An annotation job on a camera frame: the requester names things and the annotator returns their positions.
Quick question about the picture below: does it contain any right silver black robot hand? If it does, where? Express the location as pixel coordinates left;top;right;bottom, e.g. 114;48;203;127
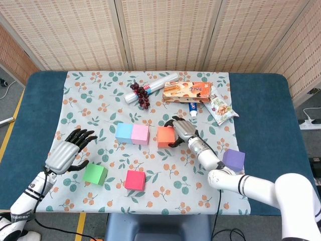
164;115;200;148

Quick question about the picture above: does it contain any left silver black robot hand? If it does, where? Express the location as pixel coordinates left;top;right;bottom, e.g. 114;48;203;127
44;128;98;175

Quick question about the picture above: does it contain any orange foam cube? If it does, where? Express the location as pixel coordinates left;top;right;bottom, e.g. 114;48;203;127
156;126;177;149

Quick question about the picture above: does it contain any green foam cube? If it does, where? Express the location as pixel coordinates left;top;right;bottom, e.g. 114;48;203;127
82;162;109;186

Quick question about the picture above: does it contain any pink foam cube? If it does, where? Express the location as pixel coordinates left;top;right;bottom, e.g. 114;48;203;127
130;124;150;146

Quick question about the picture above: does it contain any purple foam cube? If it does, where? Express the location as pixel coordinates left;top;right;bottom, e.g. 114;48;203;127
222;149;246;174

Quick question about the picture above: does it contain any light blue foam cube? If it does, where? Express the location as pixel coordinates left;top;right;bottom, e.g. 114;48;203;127
115;123;133;144

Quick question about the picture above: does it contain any red foam cube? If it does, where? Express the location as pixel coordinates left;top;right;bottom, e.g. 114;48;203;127
124;170;146;192

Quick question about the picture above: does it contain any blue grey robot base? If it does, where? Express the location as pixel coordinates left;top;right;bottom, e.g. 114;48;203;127
104;213;213;241

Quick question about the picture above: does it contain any white blue toothpaste tube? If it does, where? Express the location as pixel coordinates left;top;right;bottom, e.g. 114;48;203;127
188;102;199;118

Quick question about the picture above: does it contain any orange biscuit box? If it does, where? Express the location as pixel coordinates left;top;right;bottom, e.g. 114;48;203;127
162;81;213;103

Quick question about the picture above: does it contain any silver nut snack bag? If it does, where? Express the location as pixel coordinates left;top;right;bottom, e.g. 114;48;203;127
204;92;239;126

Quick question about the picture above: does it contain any dark red grape bunch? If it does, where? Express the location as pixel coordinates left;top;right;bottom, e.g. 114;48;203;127
129;82;150;110

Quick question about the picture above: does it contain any floral print tablecloth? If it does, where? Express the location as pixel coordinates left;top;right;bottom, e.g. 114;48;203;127
34;71;251;216

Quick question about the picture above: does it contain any clear plastic wrap roll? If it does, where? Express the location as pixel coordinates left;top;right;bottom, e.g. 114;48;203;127
124;72;179;104

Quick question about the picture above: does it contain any grey metal bar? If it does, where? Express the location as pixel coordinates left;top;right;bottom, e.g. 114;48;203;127
0;116;16;126

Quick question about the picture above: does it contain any teal table cover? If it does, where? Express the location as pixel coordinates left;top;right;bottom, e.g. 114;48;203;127
0;71;314;216

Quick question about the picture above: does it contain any white shoe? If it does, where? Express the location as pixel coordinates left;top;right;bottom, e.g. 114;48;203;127
19;230;42;241

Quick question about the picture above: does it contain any bamboo folding screen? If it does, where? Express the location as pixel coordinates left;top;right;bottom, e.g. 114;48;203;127
0;0;321;108

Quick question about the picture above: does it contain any white power strip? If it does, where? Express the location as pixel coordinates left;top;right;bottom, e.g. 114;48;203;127
298;119;321;131

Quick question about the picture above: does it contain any black box with label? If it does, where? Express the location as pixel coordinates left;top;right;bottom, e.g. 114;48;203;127
307;157;321;186

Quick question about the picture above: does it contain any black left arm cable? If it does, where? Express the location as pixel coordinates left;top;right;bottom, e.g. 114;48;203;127
32;168;101;241

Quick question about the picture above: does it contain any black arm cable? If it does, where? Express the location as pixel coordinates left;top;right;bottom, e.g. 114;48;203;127
198;137;238;241
32;168;101;241

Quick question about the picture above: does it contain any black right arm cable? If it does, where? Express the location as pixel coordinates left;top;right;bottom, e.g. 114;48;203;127
198;137;238;241

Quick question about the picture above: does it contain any thin white floor cable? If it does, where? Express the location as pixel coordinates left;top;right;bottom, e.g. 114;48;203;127
0;80;18;100

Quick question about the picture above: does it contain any black floor cable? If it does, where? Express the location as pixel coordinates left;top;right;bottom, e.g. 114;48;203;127
220;227;246;241

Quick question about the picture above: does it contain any white power cable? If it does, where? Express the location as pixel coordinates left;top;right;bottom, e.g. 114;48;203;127
302;107;321;121

